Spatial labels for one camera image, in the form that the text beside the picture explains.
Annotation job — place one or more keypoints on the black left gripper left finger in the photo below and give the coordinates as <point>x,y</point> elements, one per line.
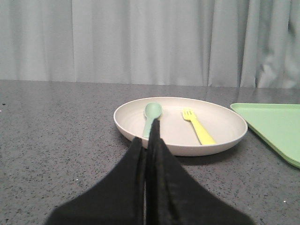
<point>118,199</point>

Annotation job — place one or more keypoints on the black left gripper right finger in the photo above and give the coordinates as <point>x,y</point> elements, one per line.
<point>173,197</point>

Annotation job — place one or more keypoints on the yellow plastic fork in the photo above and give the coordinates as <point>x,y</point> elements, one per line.
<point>202,134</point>

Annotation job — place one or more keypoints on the beige round plate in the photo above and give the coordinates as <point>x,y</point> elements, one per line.
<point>226,127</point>

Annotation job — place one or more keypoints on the mint green spoon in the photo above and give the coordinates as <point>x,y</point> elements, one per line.
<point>153,110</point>

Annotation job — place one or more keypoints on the light green tray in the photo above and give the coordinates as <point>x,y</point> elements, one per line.
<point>277,124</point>

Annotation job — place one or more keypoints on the grey curtain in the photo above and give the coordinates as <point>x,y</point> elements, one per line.
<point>221,43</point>

